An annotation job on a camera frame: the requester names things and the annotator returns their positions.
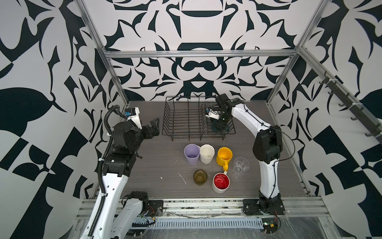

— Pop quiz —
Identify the white slotted cable duct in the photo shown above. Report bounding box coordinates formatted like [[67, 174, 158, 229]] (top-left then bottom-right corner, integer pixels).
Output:
[[130, 218, 264, 230]]

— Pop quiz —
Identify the lilac cup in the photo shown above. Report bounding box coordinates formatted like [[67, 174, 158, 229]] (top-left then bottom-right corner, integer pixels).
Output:
[[184, 144, 200, 166]]

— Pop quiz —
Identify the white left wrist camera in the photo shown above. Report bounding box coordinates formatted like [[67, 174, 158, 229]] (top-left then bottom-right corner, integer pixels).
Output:
[[125, 107, 142, 129]]

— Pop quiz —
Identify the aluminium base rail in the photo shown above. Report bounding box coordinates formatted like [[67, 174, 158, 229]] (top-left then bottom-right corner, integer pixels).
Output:
[[77, 198, 329, 217]]

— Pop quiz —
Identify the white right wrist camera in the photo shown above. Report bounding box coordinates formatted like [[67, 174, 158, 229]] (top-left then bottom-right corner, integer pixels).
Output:
[[205, 109, 219, 120]]

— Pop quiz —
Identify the white mug red inside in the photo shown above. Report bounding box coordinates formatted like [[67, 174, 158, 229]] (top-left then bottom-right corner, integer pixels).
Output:
[[212, 171, 230, 194]]

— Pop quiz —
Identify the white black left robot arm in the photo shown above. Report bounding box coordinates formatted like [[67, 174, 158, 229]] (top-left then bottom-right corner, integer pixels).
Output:
[[81, 105, 160, 239]]

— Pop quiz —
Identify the cream white cup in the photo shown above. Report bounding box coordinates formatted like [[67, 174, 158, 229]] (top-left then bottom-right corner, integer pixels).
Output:
[[200, 144, 215, 164]]

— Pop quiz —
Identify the green mug cream inside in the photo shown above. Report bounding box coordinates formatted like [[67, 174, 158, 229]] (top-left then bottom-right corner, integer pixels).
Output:
[[211, 119, 230, 133]]

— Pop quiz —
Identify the yellow mug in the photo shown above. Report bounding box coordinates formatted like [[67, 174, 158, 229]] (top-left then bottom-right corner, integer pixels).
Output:
[[216, 147, 233, 171]]

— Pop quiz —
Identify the grey wall hook rail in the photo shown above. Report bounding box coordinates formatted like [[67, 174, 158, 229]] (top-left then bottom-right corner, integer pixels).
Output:
[[320, 71, 382, 144]]

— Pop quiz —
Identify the clear glass cup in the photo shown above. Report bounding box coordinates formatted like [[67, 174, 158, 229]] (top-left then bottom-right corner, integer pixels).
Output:
[[233, 157, 250, 176]]

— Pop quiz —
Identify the black wire dish rack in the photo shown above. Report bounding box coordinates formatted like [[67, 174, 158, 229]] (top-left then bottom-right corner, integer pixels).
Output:
[[162, 96, 236, 140]]

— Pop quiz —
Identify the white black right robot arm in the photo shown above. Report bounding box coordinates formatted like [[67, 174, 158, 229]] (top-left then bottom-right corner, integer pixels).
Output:
[[206, 94, 284, 216]]

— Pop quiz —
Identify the olive glass cup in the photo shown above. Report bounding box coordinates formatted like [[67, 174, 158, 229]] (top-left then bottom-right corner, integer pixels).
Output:
[[193, 169, 208, 186]]

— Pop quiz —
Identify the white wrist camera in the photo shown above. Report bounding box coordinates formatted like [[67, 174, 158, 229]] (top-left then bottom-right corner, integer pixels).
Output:
[[125, 107, 142, 129], [205, 109, 219, 120]]

